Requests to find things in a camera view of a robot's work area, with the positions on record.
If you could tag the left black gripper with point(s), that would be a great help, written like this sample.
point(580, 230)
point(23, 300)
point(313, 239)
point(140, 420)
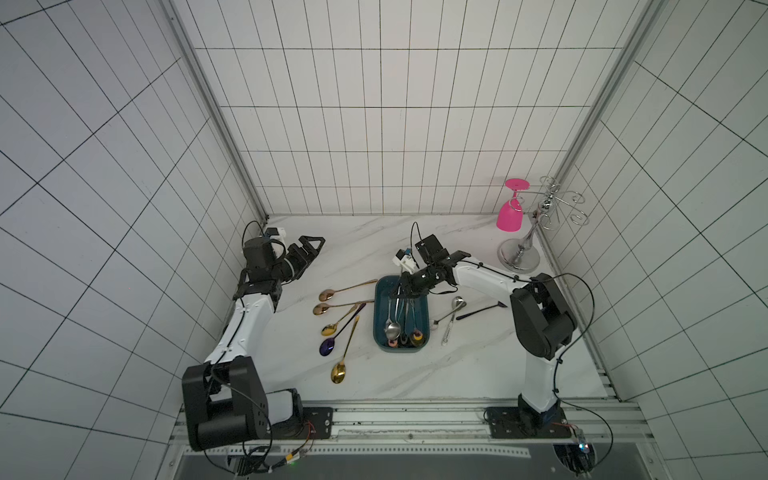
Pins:
point(303, 262)

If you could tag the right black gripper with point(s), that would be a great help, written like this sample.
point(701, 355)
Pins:
point(422, 279)

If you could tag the teal plastic storage box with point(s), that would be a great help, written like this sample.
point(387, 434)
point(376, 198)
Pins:
point(384, 292)

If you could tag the purple iridescent spoon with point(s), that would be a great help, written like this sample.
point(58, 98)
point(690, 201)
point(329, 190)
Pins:
point(416, 336)

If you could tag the silver spoon pile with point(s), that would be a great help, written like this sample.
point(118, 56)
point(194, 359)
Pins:
point(392, 326)

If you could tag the black spoon pile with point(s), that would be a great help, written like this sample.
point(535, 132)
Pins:
point(405, 336)

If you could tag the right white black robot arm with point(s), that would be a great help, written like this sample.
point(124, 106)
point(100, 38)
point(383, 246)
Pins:
point(543, 320)

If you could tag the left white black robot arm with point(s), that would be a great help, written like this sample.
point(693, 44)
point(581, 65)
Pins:
point(224, 399)

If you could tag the silver spoon right lower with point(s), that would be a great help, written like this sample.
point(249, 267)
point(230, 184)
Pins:
point(457, 303)

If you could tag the black spoon right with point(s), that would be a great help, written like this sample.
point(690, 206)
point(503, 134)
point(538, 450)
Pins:
point(481, 310)

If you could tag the short gold spoon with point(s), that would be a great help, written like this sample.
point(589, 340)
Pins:
point(336, 321)

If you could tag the purple bowl dark spoon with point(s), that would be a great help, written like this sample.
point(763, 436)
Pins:
point(328, 344)

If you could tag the long gold spoon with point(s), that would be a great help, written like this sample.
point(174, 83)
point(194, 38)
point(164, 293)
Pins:
point(339, 370)

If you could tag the chrome wine glass rack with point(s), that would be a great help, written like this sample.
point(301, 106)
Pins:
point(542, 204)

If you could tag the pink upside-down wine glass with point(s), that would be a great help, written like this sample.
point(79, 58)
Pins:
point(511, 214)

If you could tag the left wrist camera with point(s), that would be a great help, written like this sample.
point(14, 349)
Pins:
point(276, 236)

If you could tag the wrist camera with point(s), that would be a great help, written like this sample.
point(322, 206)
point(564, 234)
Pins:
point(276, 236)
point(405, 260)

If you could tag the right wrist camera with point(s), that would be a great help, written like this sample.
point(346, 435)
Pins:
point(405, 260)

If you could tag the silver spoon clear handle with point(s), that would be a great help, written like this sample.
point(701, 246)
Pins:
point(448, 329)

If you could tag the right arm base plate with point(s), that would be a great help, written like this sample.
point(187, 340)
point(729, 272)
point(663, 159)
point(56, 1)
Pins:
point(524, 423)

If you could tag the aluminium mounting rail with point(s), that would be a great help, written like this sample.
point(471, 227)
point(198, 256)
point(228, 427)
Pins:
point(617, 430)

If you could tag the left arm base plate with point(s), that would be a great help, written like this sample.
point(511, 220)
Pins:
point(306, 423)

